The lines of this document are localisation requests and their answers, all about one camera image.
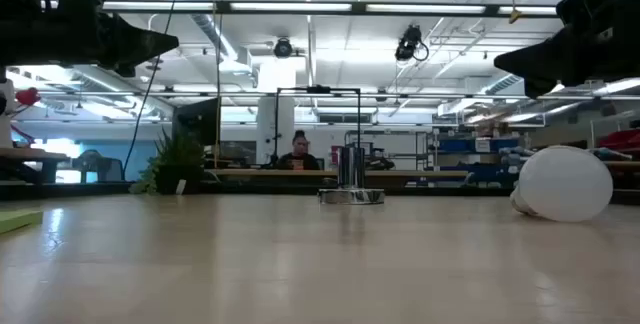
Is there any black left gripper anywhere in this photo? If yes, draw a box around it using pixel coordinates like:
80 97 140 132
19 11 180 79

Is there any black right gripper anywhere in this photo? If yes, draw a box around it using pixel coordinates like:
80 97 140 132
493 11 640 100

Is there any white lightbulb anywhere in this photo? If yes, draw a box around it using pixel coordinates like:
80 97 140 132
509 144 614 223

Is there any black monitor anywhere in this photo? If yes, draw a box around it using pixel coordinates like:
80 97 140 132
171 96 222 148

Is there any black overhead light bar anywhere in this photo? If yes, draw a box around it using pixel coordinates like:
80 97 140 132
42 0 564 19

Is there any red bin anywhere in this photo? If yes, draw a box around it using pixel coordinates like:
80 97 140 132
598 128 640 153

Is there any blue storage shelf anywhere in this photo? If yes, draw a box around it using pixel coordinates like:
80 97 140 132
433 135 525 188

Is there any red object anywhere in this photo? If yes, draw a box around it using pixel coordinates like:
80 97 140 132
14 86 43 108

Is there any grey office chair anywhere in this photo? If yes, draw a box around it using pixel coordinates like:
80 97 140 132
73 149 125 184

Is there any green potted plant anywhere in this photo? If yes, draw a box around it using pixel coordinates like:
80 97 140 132
128 127 207 196

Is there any wooden workbench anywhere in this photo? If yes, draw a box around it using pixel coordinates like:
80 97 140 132
0 146 70 185

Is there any person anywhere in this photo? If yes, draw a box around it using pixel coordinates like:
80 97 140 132
276 129 322 171

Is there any green sticky note pad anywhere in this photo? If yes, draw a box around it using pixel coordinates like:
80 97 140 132
0 208 44 235

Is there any black hanging cable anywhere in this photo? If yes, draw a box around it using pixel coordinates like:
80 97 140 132
122 0 187 181

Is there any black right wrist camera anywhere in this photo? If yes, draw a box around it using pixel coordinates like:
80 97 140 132
555 0 619 29

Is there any black overhead camera with cable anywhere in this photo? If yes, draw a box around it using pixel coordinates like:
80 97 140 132
394 23 431 63

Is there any black aluminium table frame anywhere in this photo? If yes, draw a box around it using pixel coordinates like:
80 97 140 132
0 179 640 205

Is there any small black ceiling camera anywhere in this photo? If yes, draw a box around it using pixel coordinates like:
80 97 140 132
272 36 295 60

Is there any black metal gantry frame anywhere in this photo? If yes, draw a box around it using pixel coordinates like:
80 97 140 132
273 84 363 166

